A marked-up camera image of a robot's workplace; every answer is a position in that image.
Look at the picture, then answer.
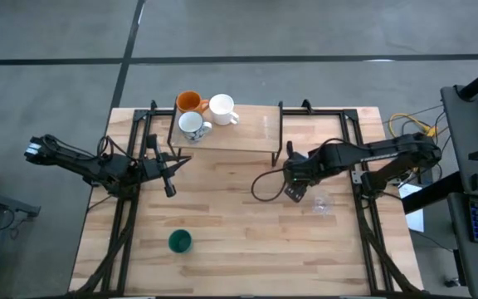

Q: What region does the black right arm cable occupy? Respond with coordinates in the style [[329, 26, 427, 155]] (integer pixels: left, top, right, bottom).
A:
[[250, 136, 339, 203]]

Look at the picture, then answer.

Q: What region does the white paper sheet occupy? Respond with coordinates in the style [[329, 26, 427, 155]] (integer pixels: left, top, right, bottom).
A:
[[397, 182, 426, 233]]

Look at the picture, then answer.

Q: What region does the yellow cable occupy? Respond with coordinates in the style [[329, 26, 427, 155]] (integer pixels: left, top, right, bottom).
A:
[[388, 112, 438, 145]]

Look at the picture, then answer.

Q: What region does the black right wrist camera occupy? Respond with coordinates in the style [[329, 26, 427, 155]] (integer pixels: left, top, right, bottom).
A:
[[283, 184, 309, 204]]

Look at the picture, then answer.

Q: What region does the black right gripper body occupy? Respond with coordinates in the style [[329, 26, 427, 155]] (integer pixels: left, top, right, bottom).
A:
[[282, 140, 319, 187]]

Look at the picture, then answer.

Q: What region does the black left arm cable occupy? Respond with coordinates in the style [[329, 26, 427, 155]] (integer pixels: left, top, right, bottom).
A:
[[41, 135, 116, 162]]

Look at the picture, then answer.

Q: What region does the clear plastic cup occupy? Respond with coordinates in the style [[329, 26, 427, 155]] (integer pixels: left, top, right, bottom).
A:
[[311, 193, 334, 217]]

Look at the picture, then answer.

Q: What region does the plain white mug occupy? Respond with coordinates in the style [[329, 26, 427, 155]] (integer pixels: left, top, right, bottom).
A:
[[208, 93, 241, 126]]

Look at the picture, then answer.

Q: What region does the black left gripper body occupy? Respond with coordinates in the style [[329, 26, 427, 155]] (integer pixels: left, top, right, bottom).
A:
[[139, 133, 178, 199]]

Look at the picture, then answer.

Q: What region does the orange mug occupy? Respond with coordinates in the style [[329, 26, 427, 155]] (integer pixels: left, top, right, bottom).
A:
[[175, 90, 210, 115]]

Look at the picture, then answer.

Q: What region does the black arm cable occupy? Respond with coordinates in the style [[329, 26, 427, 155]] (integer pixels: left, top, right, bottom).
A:
[[250, 136, 339, 203], [41, 135, 116, 162]]

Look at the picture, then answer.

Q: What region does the green plastic cup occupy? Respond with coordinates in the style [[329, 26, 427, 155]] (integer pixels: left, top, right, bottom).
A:
[[168, 228, 193, 255]]

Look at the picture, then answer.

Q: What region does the dark grey desk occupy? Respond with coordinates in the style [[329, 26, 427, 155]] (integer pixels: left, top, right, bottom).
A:
[[440, 85, 478, 299]]

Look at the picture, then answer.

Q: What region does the wooden shelf black metal frame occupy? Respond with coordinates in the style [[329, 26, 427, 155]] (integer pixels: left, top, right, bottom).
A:
[[166, 99, 285, 168]]

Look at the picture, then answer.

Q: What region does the white navy floral mug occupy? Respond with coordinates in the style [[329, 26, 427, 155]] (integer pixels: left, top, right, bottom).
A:
[[178, 110, 213, 143]]

